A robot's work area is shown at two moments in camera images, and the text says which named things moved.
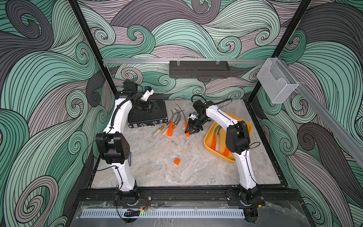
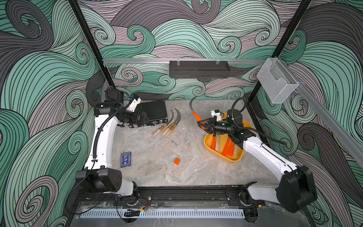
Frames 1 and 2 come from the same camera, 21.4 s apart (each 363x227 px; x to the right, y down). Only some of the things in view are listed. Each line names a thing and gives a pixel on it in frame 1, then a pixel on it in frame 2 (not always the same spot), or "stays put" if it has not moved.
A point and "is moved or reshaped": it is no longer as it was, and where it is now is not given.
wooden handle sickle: [217, 140] stays put
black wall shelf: [198, 69] stays put
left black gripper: [151, 110] to [141, 122]
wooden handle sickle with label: [163, 126] stays put
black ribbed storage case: [156, 113] stays put
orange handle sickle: [170, 127] to [196, 116]
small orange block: [177, 161] stays put
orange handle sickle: [188, 134] is moved or reshaped
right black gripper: [193, 126] to [211, 126]
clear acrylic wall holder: [277, 80] stays put
